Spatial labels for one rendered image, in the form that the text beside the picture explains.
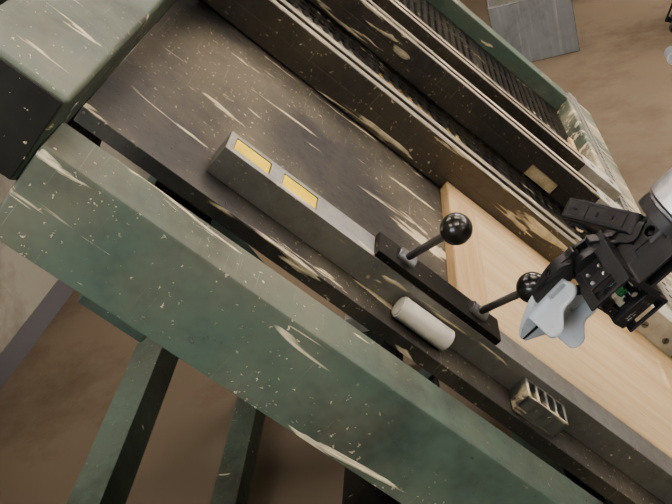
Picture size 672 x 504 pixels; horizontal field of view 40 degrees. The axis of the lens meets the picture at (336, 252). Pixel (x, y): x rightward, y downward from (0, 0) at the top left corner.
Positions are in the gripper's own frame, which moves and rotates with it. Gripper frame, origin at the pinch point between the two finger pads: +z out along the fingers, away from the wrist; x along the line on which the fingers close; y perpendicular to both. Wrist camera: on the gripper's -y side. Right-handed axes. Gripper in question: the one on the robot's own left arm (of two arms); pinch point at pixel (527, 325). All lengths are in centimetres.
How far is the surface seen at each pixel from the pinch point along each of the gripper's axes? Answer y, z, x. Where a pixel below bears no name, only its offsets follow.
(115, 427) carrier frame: -81, 119, 21
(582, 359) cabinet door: -18.1, 10.5, 34.8
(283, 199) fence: -17.8, 9.1, -24.5
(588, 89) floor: -358, 31, 292
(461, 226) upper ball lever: -8.2, -3.1, -10.4
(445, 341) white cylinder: -5.7, 10.0, -1.3
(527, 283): -4.8, -2.4, 0.0
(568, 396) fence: -2.8, 8.1, 18.8
